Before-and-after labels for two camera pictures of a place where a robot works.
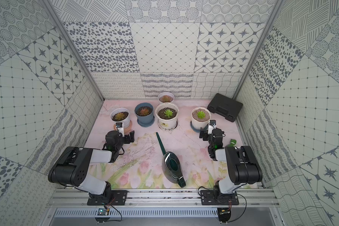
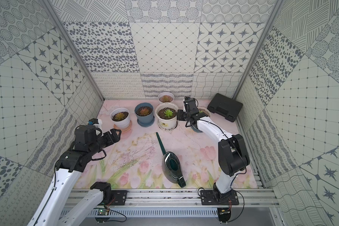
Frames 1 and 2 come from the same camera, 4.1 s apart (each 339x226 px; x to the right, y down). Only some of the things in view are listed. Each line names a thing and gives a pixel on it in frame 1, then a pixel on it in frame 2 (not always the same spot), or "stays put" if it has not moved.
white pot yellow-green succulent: x=120 y=115 stays put
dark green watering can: x=171 y=166 stays put
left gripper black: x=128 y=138 → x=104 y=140
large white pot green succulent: x=167 y=114 stays put
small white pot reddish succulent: x=165 y=97 stays put
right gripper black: x=205 y=133 → x=179 y=113
